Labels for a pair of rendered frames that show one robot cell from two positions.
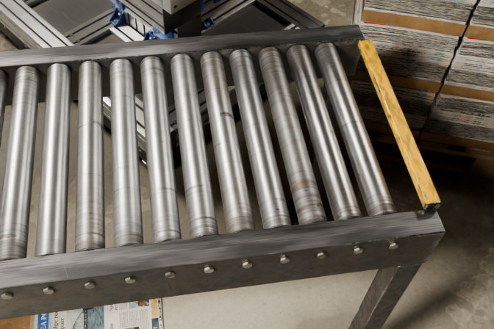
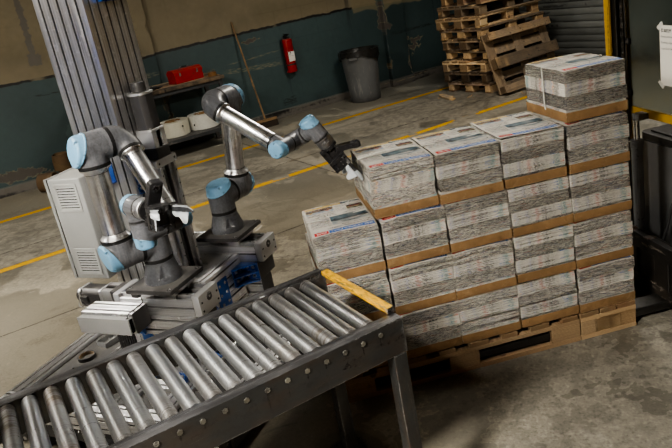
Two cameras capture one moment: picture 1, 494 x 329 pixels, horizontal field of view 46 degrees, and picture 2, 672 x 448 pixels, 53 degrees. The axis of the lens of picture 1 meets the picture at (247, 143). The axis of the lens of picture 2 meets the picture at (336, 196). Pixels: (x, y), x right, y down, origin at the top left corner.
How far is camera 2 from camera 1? 128 cm
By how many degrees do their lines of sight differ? 36
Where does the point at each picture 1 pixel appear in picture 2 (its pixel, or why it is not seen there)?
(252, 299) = not seen: outside the picture
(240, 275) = (306, 383)
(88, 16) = not seen: hidden behind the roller
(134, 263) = (245, 388)
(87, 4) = not seen: hidden behind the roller
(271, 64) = (277, 299)
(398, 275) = (399, 367)
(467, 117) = (423, 326)
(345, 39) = (313, 276)
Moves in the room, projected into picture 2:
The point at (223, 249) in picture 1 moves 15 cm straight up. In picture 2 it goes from (290, 366) to (280, 320)
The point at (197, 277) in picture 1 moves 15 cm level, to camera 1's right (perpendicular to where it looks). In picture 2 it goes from (283, 391) to (332, 374)
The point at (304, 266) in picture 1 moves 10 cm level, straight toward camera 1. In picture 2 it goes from (340, 367) to (342, 386)
